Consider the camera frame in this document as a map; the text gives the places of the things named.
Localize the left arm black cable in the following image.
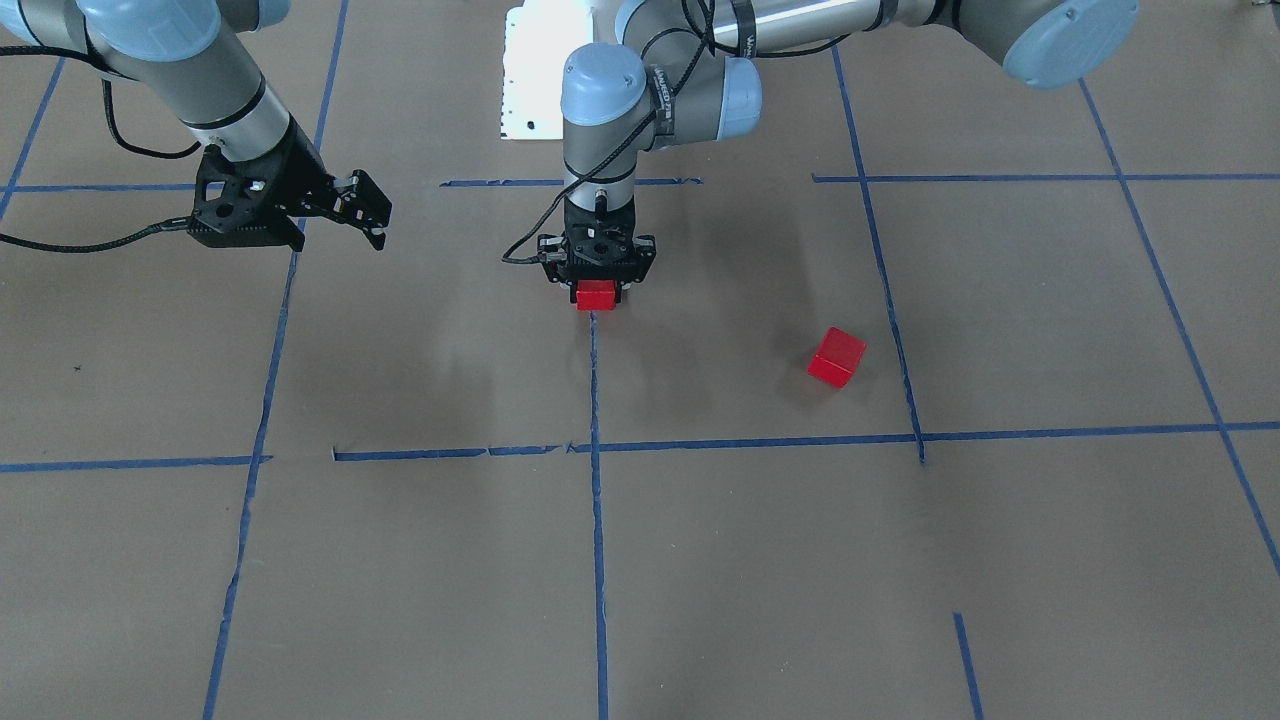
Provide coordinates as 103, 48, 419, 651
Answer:
500, 60, 721, 266

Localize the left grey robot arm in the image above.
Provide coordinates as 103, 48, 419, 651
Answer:
530, 1, 1139, 311

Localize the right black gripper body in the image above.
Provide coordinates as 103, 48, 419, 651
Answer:
187, 119, 338, 251

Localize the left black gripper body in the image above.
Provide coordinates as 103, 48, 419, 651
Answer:
538, 200, 657, 284

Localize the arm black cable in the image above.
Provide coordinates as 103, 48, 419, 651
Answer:
0, 45, 201, 254
500, 60, 721, 266

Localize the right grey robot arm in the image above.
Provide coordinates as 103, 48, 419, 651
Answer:
3, 1, 392, 252

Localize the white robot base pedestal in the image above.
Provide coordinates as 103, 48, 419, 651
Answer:
500, 1, 595, 141

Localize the red wooden cube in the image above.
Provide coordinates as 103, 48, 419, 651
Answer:
571, 279, 621, 313
806, 325, 868, 388

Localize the brown paper table cover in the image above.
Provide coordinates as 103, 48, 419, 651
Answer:
1, 1, 1279, 719

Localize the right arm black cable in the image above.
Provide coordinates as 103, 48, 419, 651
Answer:
0, 45, 201, 254

